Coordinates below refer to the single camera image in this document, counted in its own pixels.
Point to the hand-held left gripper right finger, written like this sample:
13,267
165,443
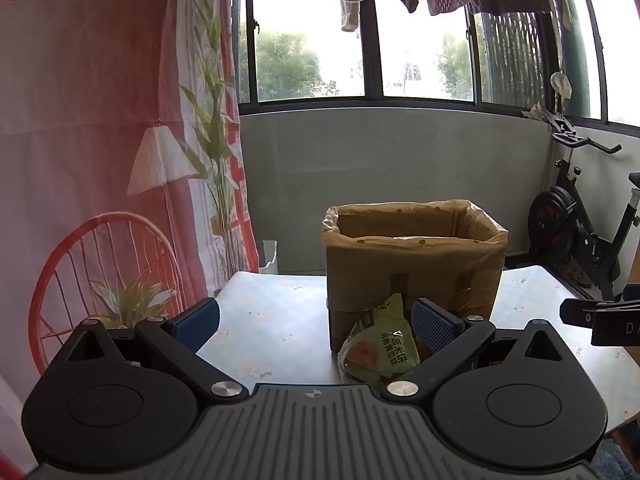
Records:
435,325

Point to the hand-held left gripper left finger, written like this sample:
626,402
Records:
197,322

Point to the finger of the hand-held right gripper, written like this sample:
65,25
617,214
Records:
575,312

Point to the cardboard box with plastic liner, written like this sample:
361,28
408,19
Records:
415,270

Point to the green snack packet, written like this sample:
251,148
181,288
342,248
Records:
380,350

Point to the black exercise bike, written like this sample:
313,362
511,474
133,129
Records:
555,220

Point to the white plastic container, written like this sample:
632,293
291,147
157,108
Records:
267,257

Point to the blue cloth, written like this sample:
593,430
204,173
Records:
620,460

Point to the crumpled beige cloth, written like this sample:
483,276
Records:
537,112

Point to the white oval pad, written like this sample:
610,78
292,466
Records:
561,85

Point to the printed curtain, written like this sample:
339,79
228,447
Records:
75,85

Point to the black framed window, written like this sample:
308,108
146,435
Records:
372,35

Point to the dark hanging garment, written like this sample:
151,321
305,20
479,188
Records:
515,5

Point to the grey hanging sock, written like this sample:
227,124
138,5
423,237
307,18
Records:
349,15

